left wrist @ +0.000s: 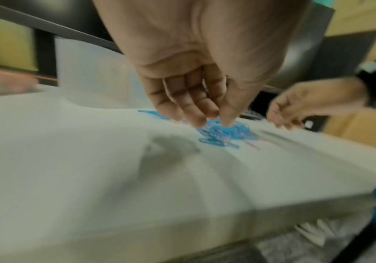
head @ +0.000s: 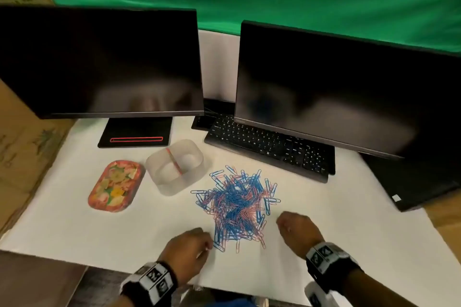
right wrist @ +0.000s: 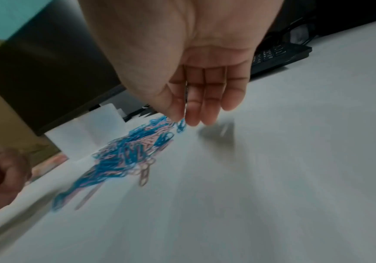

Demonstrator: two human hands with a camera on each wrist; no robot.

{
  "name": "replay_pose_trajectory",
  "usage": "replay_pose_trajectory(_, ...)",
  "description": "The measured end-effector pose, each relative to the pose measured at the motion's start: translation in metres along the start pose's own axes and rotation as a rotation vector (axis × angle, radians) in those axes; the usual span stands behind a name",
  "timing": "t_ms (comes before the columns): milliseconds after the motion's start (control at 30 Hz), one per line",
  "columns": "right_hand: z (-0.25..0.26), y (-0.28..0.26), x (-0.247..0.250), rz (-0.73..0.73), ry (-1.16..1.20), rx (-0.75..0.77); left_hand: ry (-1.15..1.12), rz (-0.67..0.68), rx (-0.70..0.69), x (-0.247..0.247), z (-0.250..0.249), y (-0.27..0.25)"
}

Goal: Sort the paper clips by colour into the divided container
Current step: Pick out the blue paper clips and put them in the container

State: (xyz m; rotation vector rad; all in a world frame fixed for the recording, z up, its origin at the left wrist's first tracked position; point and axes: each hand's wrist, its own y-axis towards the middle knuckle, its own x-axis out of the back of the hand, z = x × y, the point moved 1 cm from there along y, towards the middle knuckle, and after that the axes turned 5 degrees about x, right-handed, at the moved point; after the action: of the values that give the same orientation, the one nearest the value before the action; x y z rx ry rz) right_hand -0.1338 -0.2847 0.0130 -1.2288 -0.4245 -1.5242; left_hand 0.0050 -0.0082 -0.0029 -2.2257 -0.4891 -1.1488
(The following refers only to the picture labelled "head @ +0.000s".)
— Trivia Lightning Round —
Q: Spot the person's right hand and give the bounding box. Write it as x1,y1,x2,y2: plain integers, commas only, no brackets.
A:
276,211,326,260

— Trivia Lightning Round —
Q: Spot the person's left hand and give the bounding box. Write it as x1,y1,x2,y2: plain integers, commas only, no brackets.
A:
158,227,214,288

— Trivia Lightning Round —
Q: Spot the pile of blue pink paperclips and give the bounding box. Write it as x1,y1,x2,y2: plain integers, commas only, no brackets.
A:
191,165,281,254

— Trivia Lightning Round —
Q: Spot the translucent plastic container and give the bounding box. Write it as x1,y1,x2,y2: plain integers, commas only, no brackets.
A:
145,139,205,197

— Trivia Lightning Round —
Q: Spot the floral patterned oval tray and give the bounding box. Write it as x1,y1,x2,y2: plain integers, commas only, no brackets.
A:
87,160,146,213

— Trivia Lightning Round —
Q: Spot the black keyboard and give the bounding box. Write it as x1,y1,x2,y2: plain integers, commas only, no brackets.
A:
204,113,336,184

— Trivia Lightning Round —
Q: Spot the white table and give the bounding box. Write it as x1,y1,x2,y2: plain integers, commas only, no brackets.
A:
0,116,461,307

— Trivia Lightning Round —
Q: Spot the black laptop with sticker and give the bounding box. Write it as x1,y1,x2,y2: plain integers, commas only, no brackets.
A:
358,152,461,213

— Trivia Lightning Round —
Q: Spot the black red-lined monitor base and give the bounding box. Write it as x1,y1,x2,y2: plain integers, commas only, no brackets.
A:
97,116,173,149

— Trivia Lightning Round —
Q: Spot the plain black monitor base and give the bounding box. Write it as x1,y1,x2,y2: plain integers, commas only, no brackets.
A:
191,98,237,132

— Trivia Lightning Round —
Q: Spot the black computer monitor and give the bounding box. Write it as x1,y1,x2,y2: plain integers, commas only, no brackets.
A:
0,4,205,119
234,20,461,160

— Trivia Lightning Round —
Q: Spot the grey side table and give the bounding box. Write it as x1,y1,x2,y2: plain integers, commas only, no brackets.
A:
0,249,89,307

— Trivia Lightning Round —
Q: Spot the white divider panel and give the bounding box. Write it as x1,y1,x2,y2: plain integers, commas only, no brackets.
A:
198,29,241,103

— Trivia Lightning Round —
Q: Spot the black marker wrist strap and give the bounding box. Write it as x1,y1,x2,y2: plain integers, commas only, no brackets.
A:
305,242,363,295
120,261,179,307

